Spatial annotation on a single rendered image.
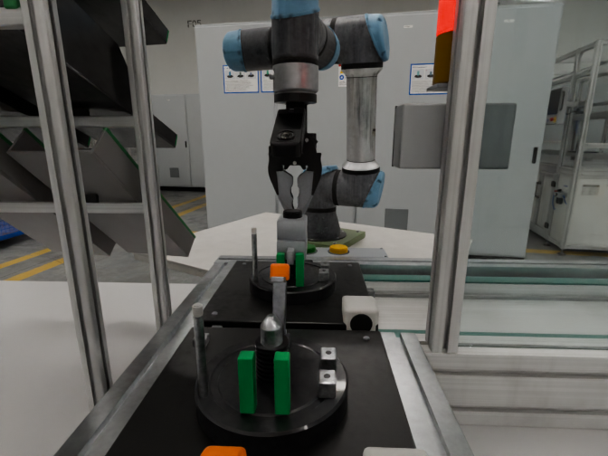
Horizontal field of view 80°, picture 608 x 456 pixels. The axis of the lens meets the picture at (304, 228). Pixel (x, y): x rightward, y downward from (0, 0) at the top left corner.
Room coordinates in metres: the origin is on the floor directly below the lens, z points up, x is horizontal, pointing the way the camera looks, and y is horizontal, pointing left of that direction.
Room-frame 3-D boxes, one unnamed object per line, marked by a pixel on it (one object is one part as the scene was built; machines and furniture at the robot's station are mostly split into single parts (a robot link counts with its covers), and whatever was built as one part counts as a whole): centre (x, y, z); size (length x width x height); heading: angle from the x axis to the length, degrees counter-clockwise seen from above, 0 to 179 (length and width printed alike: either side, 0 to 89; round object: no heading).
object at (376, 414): (0.29, 0.03, 1.01); 0.24 x 0.24 x 0.13; 88
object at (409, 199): (3.70, -0.95, 1.12); 0.80 x 0.54 x 2.25; 79
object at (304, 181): (0.64, 0.00, 1.11); 0.06 x 0.03 x 0.09; 178
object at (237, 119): (4.01, 0.62, 1.12); 0.80 x 0.54 x 2.25; 79
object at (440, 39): (0.42, -0.17, 1.28); 0.05 x 0.05 x 0.05
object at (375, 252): (0.76, -0.08, 0.93); 0.21 x 0.07 x 0.06; 88
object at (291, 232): (0.54, 0.02, 1.06); 0.08 x 0.04 x 0.07; 177
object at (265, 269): (0.55, 0.02, 0.98); 0.14 x 0.14 x 0.02
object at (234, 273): (0.55, 0.02, 0.96); 0.24 x 0.24 x 0.02; 88
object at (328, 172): (1.20, -0.06, 1.05); 0.13 x 0.12 x 0.14; 69
